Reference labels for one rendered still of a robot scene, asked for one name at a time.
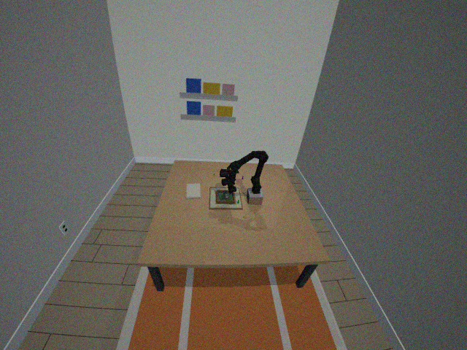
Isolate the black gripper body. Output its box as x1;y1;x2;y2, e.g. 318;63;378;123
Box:
226;176;236;192

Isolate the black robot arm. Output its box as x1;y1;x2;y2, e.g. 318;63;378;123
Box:
220;151;269;194

